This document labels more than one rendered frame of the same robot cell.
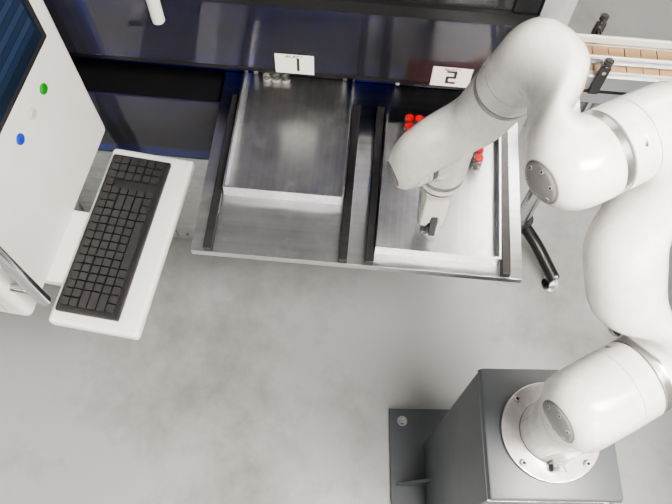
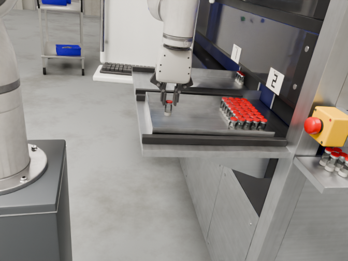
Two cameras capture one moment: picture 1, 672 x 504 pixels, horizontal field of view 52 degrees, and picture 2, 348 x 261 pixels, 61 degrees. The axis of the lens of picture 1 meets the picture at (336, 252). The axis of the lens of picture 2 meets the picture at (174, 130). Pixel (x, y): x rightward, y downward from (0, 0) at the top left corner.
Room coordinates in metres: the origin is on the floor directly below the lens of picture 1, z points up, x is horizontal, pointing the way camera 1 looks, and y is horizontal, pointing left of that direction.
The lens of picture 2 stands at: (0.47, -1.01, 1.26)
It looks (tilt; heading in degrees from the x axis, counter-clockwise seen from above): 27 degrees down; 74
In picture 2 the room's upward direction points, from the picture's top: 7 degrees clockwise
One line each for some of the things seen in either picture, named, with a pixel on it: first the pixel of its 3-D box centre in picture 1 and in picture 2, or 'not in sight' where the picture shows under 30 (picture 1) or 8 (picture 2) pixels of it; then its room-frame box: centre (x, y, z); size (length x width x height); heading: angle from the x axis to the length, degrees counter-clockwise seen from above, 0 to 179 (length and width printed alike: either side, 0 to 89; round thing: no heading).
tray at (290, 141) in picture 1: (291, 131); (209, 81); (0.91, 0.11, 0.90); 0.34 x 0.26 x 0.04; 177
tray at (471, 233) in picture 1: (440, 186); (203, 115); (0.78, -0.22, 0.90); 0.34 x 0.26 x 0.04; 176
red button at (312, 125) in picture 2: not in sight; (314, 125); (0.95, -0.48, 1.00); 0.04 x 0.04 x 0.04; 87
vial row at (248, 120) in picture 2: not in sight; (237, 114); (0.89, -0.23, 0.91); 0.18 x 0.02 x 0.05; 86
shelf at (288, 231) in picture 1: (363, 170); (202, 102); (0.83, -0.05, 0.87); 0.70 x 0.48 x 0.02; 87
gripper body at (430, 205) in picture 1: (436, 192); (174, 62); (0.68, -0.19, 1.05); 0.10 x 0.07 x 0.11; 177
